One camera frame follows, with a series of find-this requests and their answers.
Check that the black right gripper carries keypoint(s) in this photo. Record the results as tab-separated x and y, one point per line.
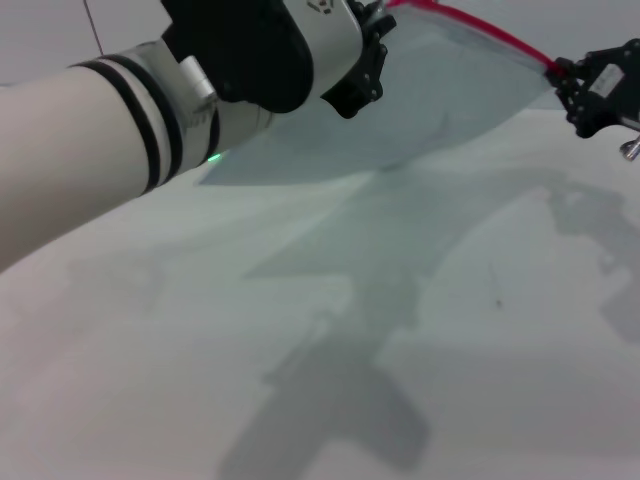
612	85

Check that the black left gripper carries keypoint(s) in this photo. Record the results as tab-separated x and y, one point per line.
362	80

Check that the clear red-zip document bag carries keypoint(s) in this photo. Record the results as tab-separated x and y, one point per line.
425	100

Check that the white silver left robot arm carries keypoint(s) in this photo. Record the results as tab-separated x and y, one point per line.
75	150

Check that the silver black wrist camera box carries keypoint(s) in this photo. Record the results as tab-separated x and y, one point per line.
260	45

